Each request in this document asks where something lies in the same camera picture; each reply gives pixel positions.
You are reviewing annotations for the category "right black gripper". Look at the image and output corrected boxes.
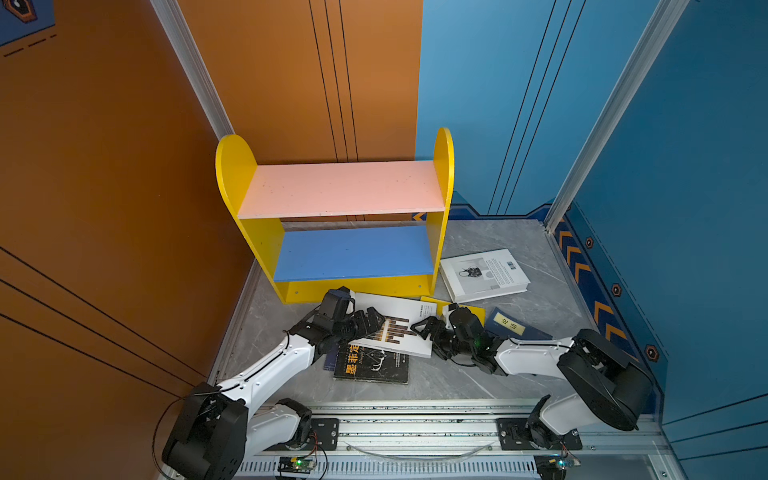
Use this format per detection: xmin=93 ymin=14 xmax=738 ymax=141
xmin=408 ymin=318 xmax=475 ymax=362

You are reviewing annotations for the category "white book with brown bars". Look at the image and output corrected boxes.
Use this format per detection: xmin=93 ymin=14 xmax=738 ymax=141
xmin=351 ymin=292 xmax=437 ymax=358

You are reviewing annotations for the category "black book with orange title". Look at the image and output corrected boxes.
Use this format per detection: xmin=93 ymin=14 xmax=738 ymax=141
xmin=334 ymin=345 xmax=409 ymax=385

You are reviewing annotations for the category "yellow cartoon cover book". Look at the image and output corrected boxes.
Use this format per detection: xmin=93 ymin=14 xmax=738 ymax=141
xmin=420 ymin=296 xmax=486 ymax=328

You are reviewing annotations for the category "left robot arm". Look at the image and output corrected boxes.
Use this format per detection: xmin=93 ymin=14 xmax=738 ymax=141
xmin=151 ymin=287 xmax=385 ymax=479

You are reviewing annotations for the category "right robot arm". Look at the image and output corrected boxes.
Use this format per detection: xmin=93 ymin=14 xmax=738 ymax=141
xmin=410 ymin=306 xmax=653 ymax=450

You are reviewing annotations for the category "grey white photo book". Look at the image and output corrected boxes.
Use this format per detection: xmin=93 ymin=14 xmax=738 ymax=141
xmin=440 ymin=249 xmax=530 ymax=303

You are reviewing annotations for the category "dark blue book left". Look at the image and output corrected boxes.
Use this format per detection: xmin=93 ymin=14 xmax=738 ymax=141
xmin=323 ymin=352 xmax=338 ymax=372

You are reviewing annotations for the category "dark blue book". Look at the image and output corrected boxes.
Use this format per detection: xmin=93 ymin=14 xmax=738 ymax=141
xmin=484 ymin=307 xmax=553 ymax=341
xmin=323 ymin=352 xmax=338 ymax=372

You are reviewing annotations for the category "dark blue book right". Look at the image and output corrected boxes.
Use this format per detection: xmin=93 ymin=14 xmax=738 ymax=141
xmin=484 ymin=307 xmax=553 ymax=341

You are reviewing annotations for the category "yellow pink blue bookshelf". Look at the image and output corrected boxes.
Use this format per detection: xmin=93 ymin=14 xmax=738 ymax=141
xmin=215 ymin=128 xmax=455 ymax=304

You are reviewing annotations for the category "left green circuit board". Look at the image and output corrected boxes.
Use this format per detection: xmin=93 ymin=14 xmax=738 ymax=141
xmin=276 ymin=456 xmax=318 ymax=477

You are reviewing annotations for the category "right circuit board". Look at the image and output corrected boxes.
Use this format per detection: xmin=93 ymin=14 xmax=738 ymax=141
xmin=534 ymin=456 xmax=581 ymax=480

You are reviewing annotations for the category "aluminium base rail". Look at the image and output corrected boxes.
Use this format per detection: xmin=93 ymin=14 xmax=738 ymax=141
xmin=233 ymin=399 xmax=685 ymax=479

